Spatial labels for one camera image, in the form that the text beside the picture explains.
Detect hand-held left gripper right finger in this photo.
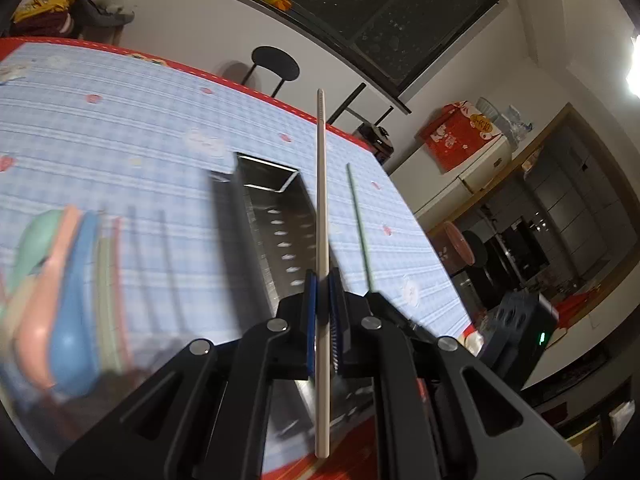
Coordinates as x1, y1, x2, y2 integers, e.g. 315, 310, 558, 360
327, 267, 586, 480

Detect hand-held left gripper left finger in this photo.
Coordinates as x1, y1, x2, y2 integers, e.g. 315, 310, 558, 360
55, 270, 321, 480

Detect steel utensil box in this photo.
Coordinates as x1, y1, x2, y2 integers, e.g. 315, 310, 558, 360
210, 151, 376, 441

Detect green chopstick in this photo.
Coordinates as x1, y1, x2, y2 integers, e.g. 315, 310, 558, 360
346, 163, 376, 293
95, 235, 123, 371

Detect beige chopstick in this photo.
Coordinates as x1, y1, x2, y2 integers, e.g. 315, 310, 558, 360
315, 89, 331, 458

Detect pink chopstick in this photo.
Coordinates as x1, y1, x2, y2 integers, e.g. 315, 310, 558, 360
111, 216, 133, 361

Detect blue spoon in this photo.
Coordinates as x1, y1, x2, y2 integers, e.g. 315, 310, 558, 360
47, 210, 103, 396

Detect pink spoon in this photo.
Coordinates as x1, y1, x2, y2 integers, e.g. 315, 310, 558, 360
12, 205, 83, 391

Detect green spoon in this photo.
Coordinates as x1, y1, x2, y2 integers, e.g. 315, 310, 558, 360
0, 209, 66, 321

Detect pink trash bin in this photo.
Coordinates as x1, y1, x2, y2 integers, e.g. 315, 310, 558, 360
430, 220, 476, 276

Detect dark kitchen cabinet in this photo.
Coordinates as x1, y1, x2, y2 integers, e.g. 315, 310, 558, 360
475, 125, 636, 311

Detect white fridge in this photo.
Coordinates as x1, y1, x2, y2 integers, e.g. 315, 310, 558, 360
400, 132, 515, 221

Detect rice cooker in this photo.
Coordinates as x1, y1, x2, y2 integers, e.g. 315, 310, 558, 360
357, 122, 396, 166

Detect red printed cloth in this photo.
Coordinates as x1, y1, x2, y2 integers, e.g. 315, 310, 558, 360
417, 102, 503, 175

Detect clear plastic bottles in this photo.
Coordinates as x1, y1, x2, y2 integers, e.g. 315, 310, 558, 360
500, 105, 533, 143

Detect black metal rack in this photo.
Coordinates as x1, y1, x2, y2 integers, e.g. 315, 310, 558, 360
327, 82, 396, 126

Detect white bowl stack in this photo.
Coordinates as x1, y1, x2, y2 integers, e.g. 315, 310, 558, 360
475, 96, 501, 121

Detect black round-back chair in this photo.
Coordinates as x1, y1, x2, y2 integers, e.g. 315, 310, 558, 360
242, 46, 301, 98

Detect ceiling light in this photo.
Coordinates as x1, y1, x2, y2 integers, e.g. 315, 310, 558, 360
625, 35, 640, 98

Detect dark window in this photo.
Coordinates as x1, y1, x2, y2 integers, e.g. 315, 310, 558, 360
240, 0, 501, 101

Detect grey stool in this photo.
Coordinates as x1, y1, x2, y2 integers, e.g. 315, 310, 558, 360
75, 0, 136, 28

